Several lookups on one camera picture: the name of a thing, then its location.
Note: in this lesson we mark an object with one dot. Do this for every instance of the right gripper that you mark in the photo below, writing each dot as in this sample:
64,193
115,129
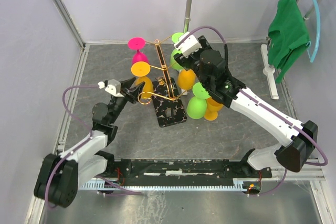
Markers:
186,62

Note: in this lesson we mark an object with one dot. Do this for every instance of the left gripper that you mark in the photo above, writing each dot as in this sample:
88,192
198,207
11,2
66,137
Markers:
134,94

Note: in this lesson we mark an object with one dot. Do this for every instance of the orange wine glass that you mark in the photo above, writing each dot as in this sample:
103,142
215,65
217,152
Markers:
212,109
141,69
186,79

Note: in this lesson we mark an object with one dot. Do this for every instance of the green wine glass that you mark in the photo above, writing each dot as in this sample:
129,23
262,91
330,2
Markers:
173,63
197,105

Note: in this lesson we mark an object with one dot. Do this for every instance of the pink plastic cup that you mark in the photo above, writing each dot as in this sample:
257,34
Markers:
137,44

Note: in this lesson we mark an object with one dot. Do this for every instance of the green wine glass front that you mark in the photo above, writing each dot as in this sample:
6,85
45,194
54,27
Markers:
197,105

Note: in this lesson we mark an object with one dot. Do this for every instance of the orange wine glass front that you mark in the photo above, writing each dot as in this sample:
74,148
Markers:
212,109

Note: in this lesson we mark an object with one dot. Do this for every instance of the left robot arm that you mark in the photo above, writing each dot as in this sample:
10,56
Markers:
61,175

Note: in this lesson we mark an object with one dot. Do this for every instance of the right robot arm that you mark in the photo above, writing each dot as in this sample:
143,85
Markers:
296,140

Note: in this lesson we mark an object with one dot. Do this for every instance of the gold wine glass rack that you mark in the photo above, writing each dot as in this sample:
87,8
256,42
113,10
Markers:
165,97

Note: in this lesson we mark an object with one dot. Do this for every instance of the green cloth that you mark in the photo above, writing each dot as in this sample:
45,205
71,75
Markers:
289,37

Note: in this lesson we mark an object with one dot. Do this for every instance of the blue clothes hanger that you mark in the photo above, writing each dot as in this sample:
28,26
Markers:
318,31

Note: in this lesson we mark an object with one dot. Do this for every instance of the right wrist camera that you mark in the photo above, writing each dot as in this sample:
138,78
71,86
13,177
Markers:
189,46

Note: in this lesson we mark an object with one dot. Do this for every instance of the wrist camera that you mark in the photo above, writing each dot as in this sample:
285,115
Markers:
113,87
189,46

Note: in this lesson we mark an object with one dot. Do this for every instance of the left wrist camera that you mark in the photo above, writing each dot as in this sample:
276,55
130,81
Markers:
113,87

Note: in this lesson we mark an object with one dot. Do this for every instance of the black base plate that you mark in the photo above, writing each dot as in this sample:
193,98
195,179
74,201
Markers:
184,172

